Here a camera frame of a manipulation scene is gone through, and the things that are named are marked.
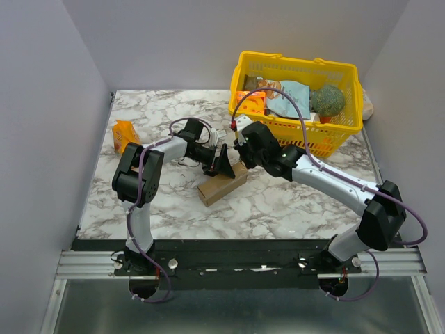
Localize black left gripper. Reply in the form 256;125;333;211
188;144;235;180

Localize brown cardboard express box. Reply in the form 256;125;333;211
197;162;248;207

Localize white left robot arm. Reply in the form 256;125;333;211
112;118;235;275

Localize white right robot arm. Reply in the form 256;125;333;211
232;116;406;273

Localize orange snack box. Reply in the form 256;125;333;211
238;91;266;115

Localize light blue snack pouch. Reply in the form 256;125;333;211
268;80;312;119

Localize yellow plastic shopping basket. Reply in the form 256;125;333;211
229;51;363;158

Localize dark brown packet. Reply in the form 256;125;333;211
243;75;259;91

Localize green round melon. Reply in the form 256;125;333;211
310;85;346;117

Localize orange snack bag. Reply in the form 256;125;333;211
112;120;141;155

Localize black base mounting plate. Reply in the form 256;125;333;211
69;239;386;298

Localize white bag behind basket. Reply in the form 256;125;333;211
362;89;374;120

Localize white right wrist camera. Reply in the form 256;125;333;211
230;114;252;133

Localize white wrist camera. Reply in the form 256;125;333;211
209;128;227;147
230;114;252;133

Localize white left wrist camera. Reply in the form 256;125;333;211
209;128;227;147

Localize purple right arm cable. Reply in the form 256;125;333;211
229;87;429;303

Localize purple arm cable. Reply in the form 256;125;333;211
125;118;218;304
229;87;429;303

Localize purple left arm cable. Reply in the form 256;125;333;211
125;118;218;304

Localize aluminium extrusion rail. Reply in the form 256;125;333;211
56;248;427;280

